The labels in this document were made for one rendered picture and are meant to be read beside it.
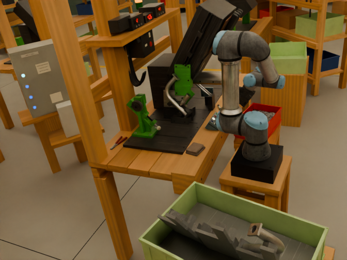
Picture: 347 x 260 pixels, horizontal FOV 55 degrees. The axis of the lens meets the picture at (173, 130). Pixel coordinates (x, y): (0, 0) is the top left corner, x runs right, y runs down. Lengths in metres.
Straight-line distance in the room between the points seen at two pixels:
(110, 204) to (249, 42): 1.34
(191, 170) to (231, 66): 0.59
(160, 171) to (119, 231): 0.69
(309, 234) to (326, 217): 1.41
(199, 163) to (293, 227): 0.63
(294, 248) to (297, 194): 1.59
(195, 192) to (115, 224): 0.86
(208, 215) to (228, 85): 0.63
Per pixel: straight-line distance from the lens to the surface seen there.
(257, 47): 1.58
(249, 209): 1.55
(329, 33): 4.76
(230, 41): 1.59
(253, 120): 1.69
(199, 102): 2.55
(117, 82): 2.19
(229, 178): 1.82
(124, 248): 2.53
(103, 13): 2.08
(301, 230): 1.50
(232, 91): 1.69
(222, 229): 1.16
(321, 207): 2.98
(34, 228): 3.20
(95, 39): 2.06
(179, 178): 1.82
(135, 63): 2.51
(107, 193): 2.19
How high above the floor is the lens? 1.97
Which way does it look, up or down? 29 degrees down
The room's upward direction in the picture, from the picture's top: 8 degrees counter-clockwise
